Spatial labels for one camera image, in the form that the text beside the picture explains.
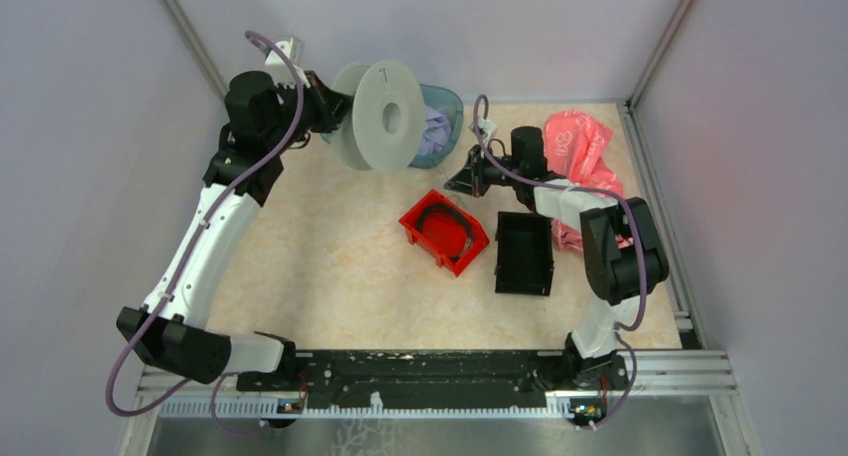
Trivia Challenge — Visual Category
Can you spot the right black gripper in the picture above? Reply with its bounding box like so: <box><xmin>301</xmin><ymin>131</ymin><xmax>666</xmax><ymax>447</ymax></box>
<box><xmin>444</xmin><ymin>143</ymin><xmax>522</xmax><ymax>199</ymax></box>

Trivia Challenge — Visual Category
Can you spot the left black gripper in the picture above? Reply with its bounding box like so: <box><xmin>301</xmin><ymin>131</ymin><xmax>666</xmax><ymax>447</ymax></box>
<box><xmin>265</xmin><ymin>68</ymin><xmax>356</xmax><ymax>153</ymax></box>

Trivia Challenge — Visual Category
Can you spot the grey plastic cable spool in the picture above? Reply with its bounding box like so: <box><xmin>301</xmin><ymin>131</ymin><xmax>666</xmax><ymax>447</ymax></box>
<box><xmin>324</xmin><ymin>60</ymin><xmax>426</xmax><ymax>173</ymax></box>

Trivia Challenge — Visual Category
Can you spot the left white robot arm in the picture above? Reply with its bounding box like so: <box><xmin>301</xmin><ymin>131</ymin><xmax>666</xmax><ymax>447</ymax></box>
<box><xmin>116</xmin><ymin>71</ymin><xmax>353</xmax><ymax>390</ymax></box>

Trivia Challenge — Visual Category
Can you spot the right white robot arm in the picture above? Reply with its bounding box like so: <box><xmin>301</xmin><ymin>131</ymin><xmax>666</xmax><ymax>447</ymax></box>
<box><xmin>444</xmin><ymin>124</ymin><xmax>669</xmax><ymax>388</ymax></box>

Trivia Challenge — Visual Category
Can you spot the purple cloth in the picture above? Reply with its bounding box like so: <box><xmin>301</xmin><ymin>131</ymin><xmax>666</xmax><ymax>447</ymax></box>
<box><xmin>416</xmin><ymin>106</ymin><xmax>452</xmax><ymax>156</ymax></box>

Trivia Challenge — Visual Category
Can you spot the red plastic bin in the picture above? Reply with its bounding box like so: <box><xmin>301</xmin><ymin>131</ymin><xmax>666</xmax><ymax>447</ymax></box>
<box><xmin>398</xmin><ymin>189</ymin><xmax>490</xmax><ymax>277</ymax></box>

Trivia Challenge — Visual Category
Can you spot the teal plastic basin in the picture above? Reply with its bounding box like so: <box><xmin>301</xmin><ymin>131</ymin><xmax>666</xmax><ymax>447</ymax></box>
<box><xmin>319</xmin><ymin>84</ymin><xmax>463</xmax><ymax>169</ymax></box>

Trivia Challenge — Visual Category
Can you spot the black plastic bin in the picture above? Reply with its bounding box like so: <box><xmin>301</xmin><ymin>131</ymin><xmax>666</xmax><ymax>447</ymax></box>
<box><xmin>495</xmin><ymin>211</ymin><xmax>554</xmax><ymax>297</ymax></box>

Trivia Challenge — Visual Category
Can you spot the pink patterned cloth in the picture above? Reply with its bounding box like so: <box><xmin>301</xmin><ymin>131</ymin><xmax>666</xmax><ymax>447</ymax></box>
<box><xmin>534</xmin><ymin>110</ymin><xmax>624</xmax><ymax>251</ymax></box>

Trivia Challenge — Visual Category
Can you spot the black cable coil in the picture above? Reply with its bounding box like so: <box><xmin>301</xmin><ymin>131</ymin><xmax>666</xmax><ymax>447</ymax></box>
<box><xmin>415</xmin><ymin>203</ymin><xmax>478</xmax><ymax>259</ymax></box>

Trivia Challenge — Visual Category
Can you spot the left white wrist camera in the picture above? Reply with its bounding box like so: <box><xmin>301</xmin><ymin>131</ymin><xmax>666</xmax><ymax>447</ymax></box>
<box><xmin>265</xmin><ymin>36</ymin><xmax>304</xmax><ymax>86</ymax></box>

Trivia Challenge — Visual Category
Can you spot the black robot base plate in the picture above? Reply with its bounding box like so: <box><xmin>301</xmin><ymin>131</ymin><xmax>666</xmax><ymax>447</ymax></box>
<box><xmin>236</xmin><ymin>350</ymin><xmax>628</xmax><ymax>410</ymax></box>

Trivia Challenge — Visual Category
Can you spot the grey slotted cable duct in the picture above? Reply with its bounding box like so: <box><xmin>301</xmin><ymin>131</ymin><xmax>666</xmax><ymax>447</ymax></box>
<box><xmin>158</xmin><ymin>396</ymin><xmax>577</xmax><ymax>420</ymax></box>

